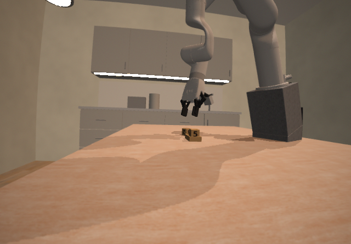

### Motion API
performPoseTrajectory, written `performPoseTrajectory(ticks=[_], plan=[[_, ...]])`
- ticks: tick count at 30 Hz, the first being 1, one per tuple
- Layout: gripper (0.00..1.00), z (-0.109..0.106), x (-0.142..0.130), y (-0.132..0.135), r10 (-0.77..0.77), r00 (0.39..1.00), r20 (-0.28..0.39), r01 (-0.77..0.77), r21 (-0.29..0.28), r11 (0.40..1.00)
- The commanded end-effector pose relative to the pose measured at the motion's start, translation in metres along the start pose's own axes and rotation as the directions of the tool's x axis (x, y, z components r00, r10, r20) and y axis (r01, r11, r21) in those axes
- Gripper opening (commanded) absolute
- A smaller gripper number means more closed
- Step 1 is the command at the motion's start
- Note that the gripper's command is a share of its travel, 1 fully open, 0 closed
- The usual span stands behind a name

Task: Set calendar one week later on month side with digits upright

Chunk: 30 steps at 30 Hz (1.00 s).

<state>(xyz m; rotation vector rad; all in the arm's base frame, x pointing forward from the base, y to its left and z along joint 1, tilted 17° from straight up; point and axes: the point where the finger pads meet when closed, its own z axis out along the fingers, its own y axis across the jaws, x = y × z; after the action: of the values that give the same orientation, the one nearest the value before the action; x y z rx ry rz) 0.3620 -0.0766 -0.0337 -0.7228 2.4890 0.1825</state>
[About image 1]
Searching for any wooden number cube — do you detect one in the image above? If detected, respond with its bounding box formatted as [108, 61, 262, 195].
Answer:
[189, 129, 200, 137]
[182, 128, 191, 136]

